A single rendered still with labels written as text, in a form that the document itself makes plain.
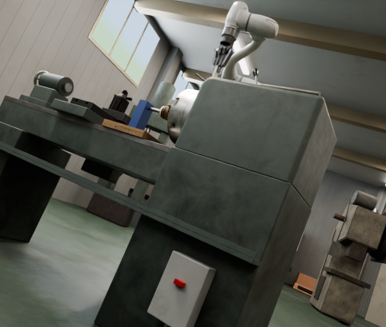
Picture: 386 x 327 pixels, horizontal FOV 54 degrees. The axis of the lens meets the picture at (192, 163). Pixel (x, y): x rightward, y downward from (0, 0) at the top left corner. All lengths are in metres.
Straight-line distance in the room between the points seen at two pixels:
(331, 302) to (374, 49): 4.36
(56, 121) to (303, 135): 1.49
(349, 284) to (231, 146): 6.27
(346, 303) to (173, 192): 6.30
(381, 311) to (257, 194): 11.18
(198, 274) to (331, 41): 5.07
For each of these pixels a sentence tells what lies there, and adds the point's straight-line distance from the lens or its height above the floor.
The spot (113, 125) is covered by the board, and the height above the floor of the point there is 0.88.
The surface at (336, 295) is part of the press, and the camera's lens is 7.70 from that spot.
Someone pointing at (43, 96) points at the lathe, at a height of 0.95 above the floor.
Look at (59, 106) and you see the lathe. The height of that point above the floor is 0.89.
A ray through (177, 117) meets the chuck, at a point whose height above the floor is 1.03.
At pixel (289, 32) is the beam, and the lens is 6.31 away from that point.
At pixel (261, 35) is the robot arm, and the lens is 2.22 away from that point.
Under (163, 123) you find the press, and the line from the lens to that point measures 7.36.
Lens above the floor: 0.57
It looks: 8 degrees up
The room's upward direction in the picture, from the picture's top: 23 degrees clockwise
